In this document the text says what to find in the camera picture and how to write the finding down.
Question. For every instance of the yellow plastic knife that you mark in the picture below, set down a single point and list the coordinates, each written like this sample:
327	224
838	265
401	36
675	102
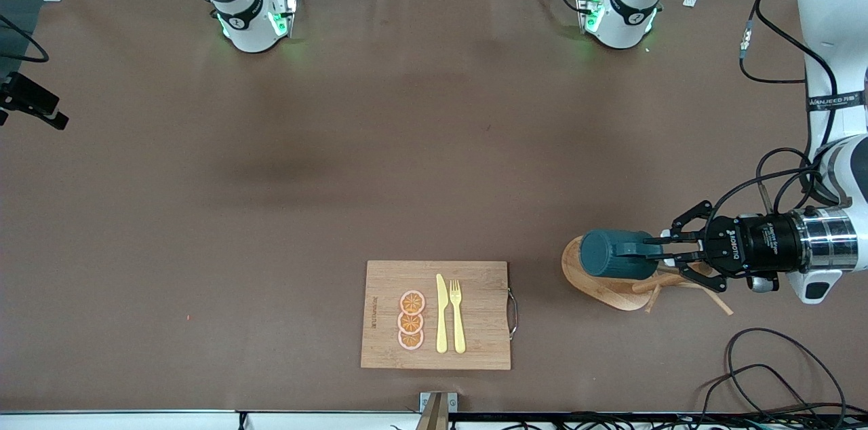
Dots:
441	315

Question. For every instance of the orange slice toy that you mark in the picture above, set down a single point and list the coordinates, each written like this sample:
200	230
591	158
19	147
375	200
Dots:
412	302

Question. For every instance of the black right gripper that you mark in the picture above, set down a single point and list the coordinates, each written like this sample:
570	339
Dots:
30	95

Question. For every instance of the metal bracket with post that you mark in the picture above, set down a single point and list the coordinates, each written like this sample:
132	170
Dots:
437	409

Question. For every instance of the wooden mug rack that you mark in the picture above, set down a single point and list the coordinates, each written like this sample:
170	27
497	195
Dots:
600	289

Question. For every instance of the yellow plastic fork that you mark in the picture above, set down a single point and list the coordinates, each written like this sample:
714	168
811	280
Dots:
458	321

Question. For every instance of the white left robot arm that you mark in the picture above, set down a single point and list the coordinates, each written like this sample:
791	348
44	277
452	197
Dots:
834	3

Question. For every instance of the teal cup with yellow inside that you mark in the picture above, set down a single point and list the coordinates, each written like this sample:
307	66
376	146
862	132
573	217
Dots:
610	253

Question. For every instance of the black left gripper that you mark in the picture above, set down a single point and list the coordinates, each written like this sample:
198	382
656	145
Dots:
756	243

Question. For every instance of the brown table cover mat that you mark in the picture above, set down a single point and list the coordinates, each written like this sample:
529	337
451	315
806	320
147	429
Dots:
434	145

